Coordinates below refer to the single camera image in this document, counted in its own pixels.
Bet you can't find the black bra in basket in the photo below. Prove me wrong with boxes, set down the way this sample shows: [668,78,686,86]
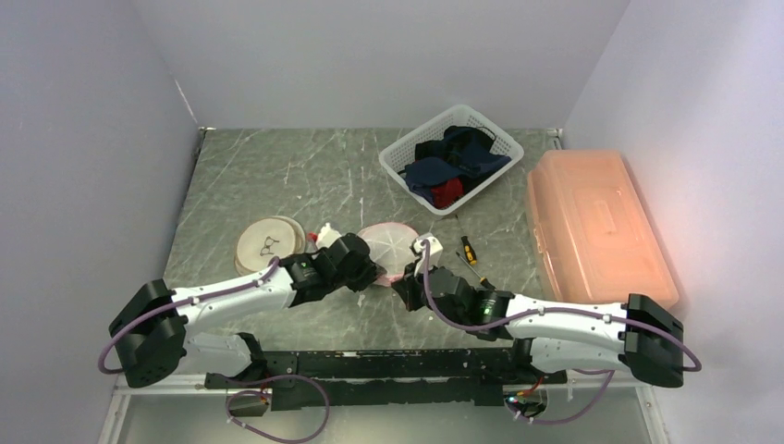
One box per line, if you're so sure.
[414,126,508,178]

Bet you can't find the white mesh laundry bag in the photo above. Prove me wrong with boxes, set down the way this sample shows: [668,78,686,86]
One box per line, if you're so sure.
[234,216,307,276]

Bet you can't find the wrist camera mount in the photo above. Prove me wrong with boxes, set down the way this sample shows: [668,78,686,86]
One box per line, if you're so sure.
[410,232,444,274]
[308,222,342,251]

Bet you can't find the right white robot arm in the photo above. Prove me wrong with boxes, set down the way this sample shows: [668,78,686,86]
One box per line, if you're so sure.
[391,266,690,389]

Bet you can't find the navy blue bra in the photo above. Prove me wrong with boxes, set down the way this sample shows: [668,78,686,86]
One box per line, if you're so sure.
[398,126,511,209]

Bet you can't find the red bra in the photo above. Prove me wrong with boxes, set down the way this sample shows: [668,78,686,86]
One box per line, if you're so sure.
[430,178,464,209]

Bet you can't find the orange translucent storage box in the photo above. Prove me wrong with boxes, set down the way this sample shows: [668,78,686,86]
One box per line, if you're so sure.
[525,150,680,309]

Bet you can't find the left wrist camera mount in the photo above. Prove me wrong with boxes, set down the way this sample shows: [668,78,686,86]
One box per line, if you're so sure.
[308,222,342,251]

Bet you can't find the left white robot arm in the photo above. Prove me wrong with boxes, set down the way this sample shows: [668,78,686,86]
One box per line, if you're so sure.
[98,233,386,389]

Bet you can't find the black yellow short screwdriver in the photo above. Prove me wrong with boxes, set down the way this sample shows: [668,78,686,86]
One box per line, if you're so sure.
[460,236,478,265]

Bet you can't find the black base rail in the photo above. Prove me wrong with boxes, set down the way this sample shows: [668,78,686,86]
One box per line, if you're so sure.
[204,339,567,411]

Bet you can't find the long yellow black screwdriver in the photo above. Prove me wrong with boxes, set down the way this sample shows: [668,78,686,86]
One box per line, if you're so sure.
[455,252,496,290]

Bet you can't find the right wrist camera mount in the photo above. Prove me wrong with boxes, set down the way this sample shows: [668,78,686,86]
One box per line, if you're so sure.
[410,232,444,274]

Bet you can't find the white plastic basket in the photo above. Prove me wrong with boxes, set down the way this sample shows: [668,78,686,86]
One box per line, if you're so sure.
[379,105,524,216]

